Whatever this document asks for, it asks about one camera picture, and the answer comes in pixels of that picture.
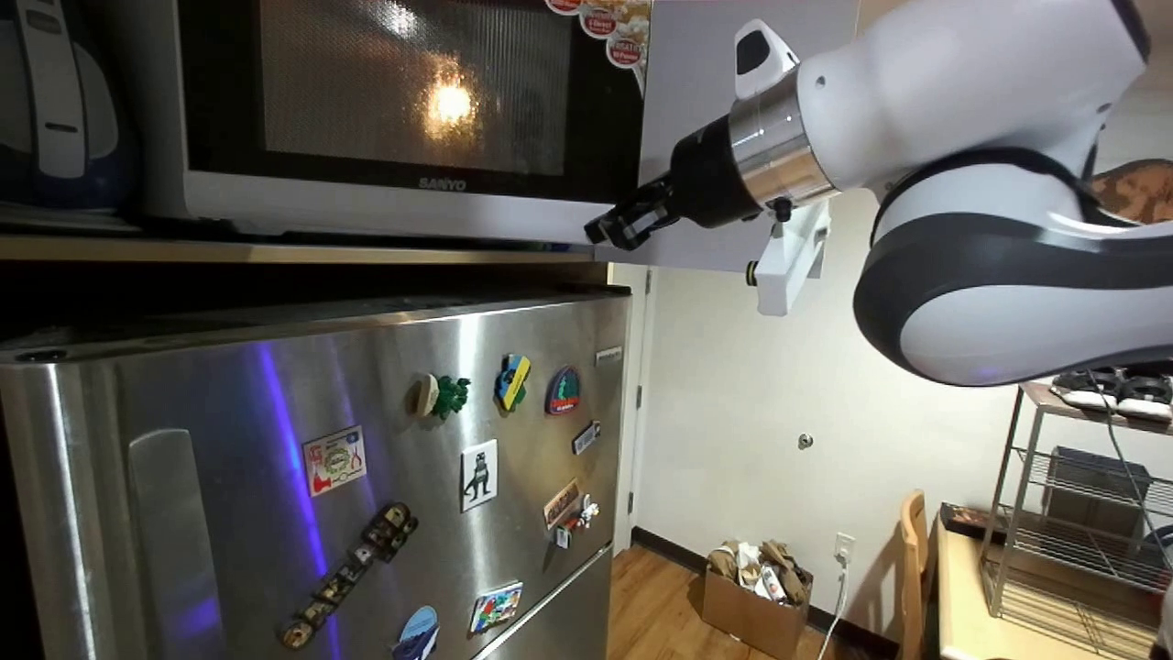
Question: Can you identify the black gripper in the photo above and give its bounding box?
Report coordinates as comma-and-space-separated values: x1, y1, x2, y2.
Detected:
586, 117, 760, 249

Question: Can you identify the microwave oven with door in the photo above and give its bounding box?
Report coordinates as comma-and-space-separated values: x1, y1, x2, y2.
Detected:
104, 0, 789, 268

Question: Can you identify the white blue appliance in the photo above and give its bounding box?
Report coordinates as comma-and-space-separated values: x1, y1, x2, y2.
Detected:
0, 0, 139, 207

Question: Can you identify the white door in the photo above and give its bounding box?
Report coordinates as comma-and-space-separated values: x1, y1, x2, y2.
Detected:
608, 262, 649, 548

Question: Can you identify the blue yellow magnet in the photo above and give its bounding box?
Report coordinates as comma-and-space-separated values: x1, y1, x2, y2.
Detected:
493, 354, 533, 413

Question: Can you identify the wooden chair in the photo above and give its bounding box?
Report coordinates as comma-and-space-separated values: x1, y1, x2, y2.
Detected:
897, 490, 926, 660

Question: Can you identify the cardboard box with items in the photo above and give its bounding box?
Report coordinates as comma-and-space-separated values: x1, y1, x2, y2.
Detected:
701, 537, 815, 660

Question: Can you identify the white floor cable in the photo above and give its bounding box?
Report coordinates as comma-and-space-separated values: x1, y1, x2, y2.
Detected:
810, 534, 855, 660

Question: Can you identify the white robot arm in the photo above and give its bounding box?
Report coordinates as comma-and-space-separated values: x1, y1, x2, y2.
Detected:
586, 0, 1173, 389

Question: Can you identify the metal wire shelf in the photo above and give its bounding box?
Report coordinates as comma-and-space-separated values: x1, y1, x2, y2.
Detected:
981, 380, 1173, 620

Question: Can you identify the Oakland letters magnet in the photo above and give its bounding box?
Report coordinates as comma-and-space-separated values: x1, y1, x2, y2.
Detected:
276, 503, 416, 652

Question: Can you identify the round red blue magnet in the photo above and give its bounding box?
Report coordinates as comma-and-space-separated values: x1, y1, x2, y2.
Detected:
541, 366, 581, 413

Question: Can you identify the colourful rectangular fridge magnet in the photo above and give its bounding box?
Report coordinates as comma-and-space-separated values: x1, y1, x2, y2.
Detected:
469, 582, 524, 634

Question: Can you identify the white LA letter magnet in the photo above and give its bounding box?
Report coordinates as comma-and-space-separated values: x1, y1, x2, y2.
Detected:
459, 441, 498, 509

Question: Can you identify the stainless steel refrigerator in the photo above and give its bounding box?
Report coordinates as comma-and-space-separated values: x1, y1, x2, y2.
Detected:
0, 294, 627, 660

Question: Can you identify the red white square magnet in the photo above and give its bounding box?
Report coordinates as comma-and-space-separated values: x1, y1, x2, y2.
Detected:
299, 426, 365, 493

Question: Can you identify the green turtle magnet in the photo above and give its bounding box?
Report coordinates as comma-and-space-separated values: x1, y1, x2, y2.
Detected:
410, 373, 469, 422

